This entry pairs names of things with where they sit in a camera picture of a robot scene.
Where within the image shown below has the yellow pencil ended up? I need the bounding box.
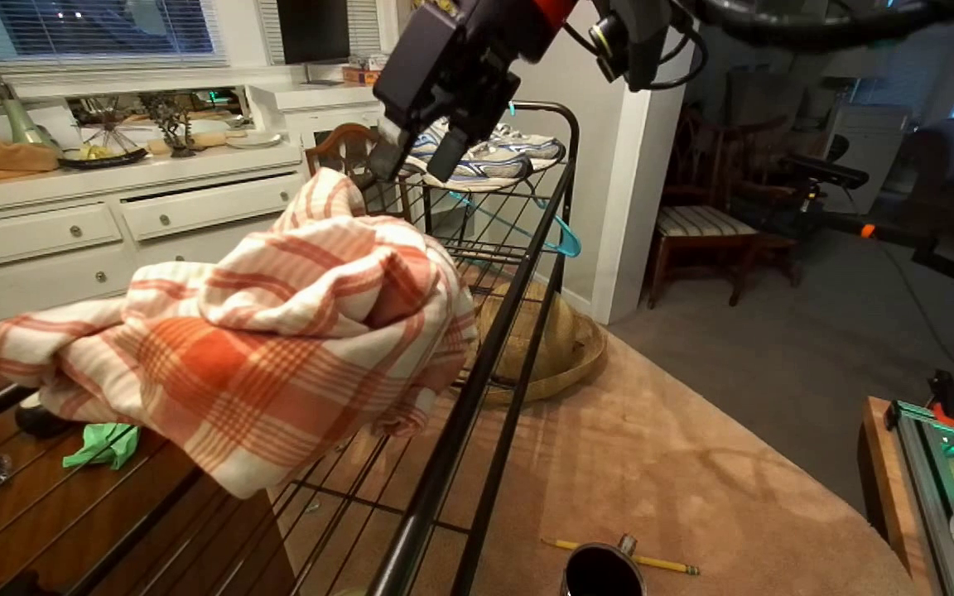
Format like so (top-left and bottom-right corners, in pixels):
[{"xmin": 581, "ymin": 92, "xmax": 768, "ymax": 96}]
[{"xmin": 541, "ymin": 537, "xmax": 701, "ymax": 577}]

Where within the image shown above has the teal clothes hanger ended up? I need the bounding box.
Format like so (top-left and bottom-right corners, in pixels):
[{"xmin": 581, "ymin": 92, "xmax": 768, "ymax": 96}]
[{"xmin": 447, "ymin": 190, "xmax": 582, "ymax": 258}]

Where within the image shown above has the black object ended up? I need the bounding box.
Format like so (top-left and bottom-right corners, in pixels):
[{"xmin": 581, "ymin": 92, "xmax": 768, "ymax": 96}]
[{"xmin": 14, "ymin": 392, "xmax": 76, "ymax": 440}]

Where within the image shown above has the black monitor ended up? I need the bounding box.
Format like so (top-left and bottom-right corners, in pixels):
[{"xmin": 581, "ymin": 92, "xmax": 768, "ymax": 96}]
[{"xmin": 276, "ymin": 0, "xmax": 352, "ymax": 85}]

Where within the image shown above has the fruit bowl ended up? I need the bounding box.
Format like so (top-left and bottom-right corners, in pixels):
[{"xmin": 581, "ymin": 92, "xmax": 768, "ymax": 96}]
[{"xmin": 58, "ymin": 98, "xmax": 149, "ymax": 171}]

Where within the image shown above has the white plate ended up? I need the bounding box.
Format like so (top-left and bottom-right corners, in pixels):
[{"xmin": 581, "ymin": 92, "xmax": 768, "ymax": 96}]
[{"xmin": 224, "ymin": 129, "xmax": 284, "ymax": 151}]

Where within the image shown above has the green table lamp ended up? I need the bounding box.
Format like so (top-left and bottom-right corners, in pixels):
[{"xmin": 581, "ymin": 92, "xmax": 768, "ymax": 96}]
[{"xmin": 0, "ymin": 0, "xmax": 60, "ymax": 151}]

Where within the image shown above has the dark metal figurine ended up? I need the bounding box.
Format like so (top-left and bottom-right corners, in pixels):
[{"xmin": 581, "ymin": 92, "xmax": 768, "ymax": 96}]
[{"xmin": 141, "ymin": 91, "xmax": 197, "ymax": 159}]

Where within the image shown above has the orange white plaid cloth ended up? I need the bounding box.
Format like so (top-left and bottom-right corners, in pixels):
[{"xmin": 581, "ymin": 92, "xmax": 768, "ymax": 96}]
[{"xmin": 0, "ymin": 168, "xmax": 479, "ymax": 500}]

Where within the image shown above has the black red clamp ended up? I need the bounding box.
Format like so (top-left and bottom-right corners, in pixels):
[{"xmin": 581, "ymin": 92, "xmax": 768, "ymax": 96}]
[{"xmin": 926, "ymin": 369, "xmax": 954, "ymax": 430}]

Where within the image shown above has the black wire rack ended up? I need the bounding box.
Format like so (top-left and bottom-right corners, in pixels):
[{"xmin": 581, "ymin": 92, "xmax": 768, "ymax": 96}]
[{"xmin": 266, "ymin": 101, "xmax": 582, "ymax": 596}]

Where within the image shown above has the black mug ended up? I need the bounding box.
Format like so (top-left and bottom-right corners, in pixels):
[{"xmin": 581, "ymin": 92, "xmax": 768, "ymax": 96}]
[{"xmin": 561, "ymin": 533, "xmax": 648, "ymax": 596}]

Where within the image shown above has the white blue sneaker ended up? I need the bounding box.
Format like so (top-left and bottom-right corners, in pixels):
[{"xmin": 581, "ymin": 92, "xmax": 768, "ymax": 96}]
[
  {"xmin": 404, "ymin": 124, "xmax": 534, "ymax": 193},
  {"xmin": 489, "ymin": 122, "xmax": 567, "ymax": 172}
]

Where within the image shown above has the camera on tripod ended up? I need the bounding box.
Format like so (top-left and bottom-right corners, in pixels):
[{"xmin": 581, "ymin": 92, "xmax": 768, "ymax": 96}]
[{"xmin": 782, "ymin": 132, "xmax": 954, "ymax": 302}]

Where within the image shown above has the white cabinet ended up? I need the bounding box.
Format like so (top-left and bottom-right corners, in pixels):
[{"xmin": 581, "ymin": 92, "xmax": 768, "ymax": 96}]
[{"xmin": 823, "ymin": 103, "xmax": 913, "ymax": 216}]

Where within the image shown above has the window with blinds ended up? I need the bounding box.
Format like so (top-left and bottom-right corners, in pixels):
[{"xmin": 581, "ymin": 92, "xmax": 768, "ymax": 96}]
[{"xmin": 0, "ymin": 0, "xmax": 228, "ymax": 69}]

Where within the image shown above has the wooden chair with striped cushion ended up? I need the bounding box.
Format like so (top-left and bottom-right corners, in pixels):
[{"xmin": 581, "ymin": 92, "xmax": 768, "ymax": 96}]
[{"xmin": 646, "ymin": 106, "xmax": 802, "ymax": 310}]

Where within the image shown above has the straw hat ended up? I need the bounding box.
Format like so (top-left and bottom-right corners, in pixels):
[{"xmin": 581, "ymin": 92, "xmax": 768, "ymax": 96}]
[{"xmin": 454, "ymin": 280, "xmax": 609, "ymax": 406}]

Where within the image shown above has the white sideboard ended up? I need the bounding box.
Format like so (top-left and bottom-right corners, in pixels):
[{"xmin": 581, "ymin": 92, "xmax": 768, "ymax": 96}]
[{"xmin": 0, "ymin": 81, "xmax": 388, "ymax": 383}]

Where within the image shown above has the small orange box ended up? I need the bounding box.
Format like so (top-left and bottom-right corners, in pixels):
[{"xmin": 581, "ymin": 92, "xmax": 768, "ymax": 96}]
[{"xmin": 340, "ymin": 55, "xmax": 384, "ymax": 87}]

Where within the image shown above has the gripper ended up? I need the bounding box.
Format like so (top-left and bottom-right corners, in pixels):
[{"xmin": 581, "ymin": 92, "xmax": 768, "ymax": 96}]
[{"xmin": 372, "ymin": 0, "xmax": 561, "ymax": 185}]

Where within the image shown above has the green crumpled cloth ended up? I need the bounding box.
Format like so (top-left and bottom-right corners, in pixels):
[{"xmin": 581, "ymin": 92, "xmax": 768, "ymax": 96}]
[{"xmin": 62, "ymin": 422, "xmax": 143, "ymax": 471}]

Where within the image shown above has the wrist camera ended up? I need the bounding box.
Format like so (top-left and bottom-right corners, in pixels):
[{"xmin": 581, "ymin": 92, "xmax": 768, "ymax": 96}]
[{"xmin": 589, "ymin": 0, "xmax": 698, "ymax": 93}]

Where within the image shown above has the beige rug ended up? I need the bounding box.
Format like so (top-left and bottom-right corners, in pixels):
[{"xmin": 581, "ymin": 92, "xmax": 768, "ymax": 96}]
[{"xmin": 274, "ymin": 327, "xmax": 918, "ymax": 596}]

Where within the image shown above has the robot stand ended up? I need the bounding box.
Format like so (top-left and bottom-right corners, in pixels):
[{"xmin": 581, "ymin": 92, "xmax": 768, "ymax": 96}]
[{"xmin": 858, "ymin": 396, "xmax": 954, "ymax": 596}]

